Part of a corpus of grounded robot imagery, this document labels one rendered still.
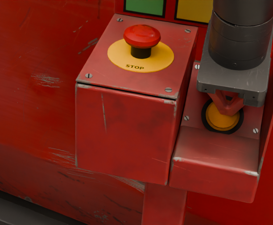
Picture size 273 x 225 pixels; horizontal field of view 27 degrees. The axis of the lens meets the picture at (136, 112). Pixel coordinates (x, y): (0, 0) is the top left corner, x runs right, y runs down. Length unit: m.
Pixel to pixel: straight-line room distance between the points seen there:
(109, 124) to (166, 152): 0.07
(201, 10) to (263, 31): 0.16
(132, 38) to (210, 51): 0.09
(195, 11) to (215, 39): 0.14
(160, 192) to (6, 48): 0.49
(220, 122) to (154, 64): 0.10
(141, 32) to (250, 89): 0.14
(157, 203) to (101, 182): 0.44
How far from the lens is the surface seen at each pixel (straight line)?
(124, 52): 0.61
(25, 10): 1.00
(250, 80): 0.54
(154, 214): 0.73
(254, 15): 0.50
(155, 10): 0.67
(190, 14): 0.67
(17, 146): 1.20
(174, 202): 0.71
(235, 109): 0.62
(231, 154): 0.61
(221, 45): 0.53
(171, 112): 0.55
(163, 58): 0.60
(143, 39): 0.58
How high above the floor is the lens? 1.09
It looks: 36 degrees down
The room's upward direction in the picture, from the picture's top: 4 degrees clockwise
